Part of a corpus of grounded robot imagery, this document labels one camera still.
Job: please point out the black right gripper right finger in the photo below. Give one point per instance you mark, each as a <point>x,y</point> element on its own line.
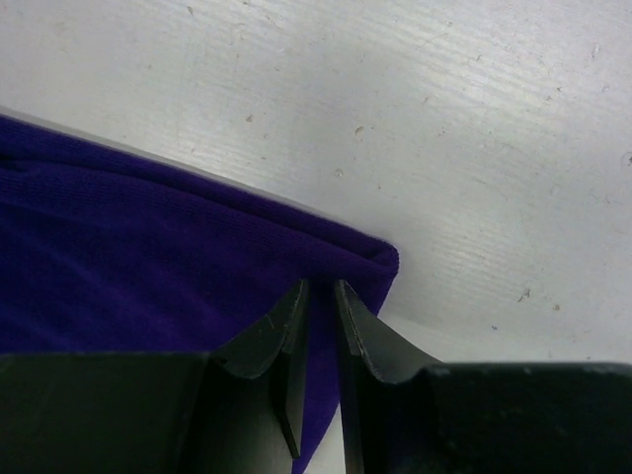
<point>404,411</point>

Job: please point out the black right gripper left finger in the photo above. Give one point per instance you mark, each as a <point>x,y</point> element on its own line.
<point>238,409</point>

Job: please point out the purple towel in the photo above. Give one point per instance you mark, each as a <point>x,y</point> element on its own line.
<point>102,250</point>

